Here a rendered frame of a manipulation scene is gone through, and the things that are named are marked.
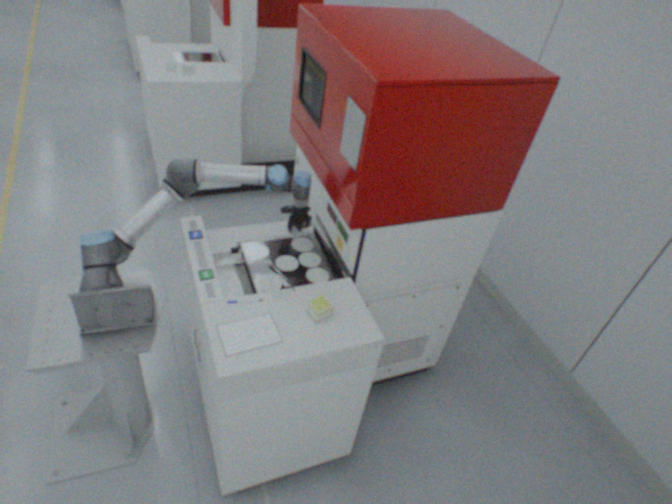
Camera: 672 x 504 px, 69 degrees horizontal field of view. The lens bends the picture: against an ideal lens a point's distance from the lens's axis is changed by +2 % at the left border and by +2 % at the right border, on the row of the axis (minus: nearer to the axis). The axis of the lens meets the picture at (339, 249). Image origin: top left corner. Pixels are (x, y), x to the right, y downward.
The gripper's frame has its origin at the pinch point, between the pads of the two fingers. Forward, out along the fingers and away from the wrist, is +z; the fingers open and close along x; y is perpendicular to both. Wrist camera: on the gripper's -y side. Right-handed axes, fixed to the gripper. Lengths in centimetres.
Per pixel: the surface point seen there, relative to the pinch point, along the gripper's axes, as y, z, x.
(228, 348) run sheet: 34, -5, -67
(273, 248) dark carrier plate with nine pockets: -0.6, 1.4, -12.4
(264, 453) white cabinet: 50, 56, -61
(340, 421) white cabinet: 65, 48, -31
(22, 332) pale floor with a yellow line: -111, 91, -94
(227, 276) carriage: -1.3, 3.3, -38.5
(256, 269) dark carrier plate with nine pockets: 4.9, 1.4, -27.7
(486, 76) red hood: 55, -90, 29
